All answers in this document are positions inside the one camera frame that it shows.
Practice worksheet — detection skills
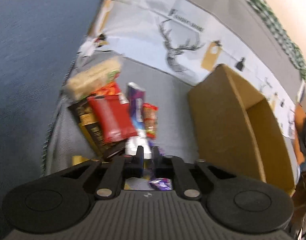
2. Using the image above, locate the purple and white snack pack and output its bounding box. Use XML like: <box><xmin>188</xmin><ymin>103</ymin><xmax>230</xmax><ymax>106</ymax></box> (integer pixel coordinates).
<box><xmin>124</xmin><ymin>82</ymin><xmax>173</xmax><ymax>191</ymax></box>

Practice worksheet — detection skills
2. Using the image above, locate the small red spicy snack pack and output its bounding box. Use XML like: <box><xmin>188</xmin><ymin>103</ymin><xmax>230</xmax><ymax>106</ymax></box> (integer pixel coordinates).
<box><xmin>143</xmin><ymin>103</ymin><xmax>158</xmax><ymax>139</ymax></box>

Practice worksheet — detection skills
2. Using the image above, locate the pale rice-crisp snack pack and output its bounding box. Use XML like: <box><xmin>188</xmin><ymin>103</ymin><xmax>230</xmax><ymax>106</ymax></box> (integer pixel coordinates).
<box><xmin>64</xmin><ymin>56</ymin><xmax>124</xmax><ymax>101</ymax></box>

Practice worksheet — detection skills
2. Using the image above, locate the large red snack bag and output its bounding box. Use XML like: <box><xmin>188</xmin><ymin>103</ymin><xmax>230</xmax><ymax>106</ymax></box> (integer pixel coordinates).
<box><xmin>87</xmin><ymin>95</ymin><xmax>137</xmax><ymax>143</ymax></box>

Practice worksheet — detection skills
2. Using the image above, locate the black and gold snack box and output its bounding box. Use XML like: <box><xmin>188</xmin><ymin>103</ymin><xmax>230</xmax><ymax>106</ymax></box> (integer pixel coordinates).
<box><xmin>68</xmin><ymin>99</ymin><xmax>126</xmax><ymax>161</ymax></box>

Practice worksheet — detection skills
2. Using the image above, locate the orange snack bag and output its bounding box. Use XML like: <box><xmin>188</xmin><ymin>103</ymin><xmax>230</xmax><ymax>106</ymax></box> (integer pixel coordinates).
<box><xmin>94</xmin><ymin>81</ymin><xmax>122</xmax><ymax>96</ymax></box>

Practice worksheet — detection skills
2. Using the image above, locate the brown cardboard box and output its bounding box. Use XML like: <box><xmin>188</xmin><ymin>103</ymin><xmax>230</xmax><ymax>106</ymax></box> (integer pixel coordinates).
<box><xmin>188</xmin><ymin>64</ymin><xmax>297</xmax><ymax>196</ymax></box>

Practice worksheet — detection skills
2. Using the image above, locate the orange cushion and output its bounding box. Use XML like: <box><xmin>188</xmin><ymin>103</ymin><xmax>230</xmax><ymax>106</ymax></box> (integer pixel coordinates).
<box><xmin>294</xmin><ymin>104</ymin><xmax>306</xmax><ymax>165</ymax></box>

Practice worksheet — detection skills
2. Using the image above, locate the blue fabric sofa armrest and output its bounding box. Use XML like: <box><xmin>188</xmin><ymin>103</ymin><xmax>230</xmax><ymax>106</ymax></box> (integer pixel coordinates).
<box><xmin>0</xmin><ymin>0</ymin><xmax>100</xmax><ymax>239</ymax></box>

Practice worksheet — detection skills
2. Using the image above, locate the green checkered blanket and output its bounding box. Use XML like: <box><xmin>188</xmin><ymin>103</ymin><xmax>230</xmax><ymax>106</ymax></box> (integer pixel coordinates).
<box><xmin>245</xmin><ymin>0</ymin><xmax>306</xmax><ymax>82</ymax></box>

